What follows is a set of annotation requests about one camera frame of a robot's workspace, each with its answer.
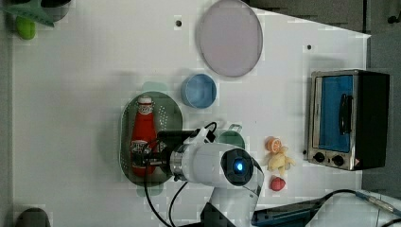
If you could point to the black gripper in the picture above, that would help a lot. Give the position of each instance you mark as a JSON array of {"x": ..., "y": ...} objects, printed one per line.
[{"x": 159, "y": 155}]

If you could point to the red ketchup bottle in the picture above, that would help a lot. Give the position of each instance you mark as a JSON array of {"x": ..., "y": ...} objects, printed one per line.
[{"x": 143, "y": 132}]

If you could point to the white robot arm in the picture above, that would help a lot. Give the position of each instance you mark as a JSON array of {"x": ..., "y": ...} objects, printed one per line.
[{"x": 195, "y": 157}]

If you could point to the green oval strainer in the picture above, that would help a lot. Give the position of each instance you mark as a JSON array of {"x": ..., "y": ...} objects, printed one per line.
[{"x": 167, "y": 117}]

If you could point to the blue bowl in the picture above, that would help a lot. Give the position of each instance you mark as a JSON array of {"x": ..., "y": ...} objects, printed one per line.
[{"x": 198, "y": 91}]

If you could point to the green mug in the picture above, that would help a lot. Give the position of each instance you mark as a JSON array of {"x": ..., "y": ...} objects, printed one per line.
[{"x": 231, "y": 136}]

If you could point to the orange slice toy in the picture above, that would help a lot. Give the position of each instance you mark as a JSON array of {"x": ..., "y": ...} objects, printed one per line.
[{"x": 274, "y": 145}]

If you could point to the peeled banana toy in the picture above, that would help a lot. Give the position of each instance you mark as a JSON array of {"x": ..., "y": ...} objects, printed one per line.
[{"x": 280, "y": 161}]

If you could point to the large strawberry toy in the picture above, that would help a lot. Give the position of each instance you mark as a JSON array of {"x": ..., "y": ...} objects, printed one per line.
[{"x": 277, "y": 184}]

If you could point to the lilac round plate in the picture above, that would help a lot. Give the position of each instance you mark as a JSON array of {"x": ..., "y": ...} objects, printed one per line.
[{"x": 230, "y": 38}]

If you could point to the black toaster oven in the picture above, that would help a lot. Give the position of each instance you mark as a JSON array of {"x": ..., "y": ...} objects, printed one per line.
[{"x": 348, "y": 119}]

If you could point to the black cylinder post lower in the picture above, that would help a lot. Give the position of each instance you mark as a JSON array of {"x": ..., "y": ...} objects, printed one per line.
[{"x": 33, "y": 217}]

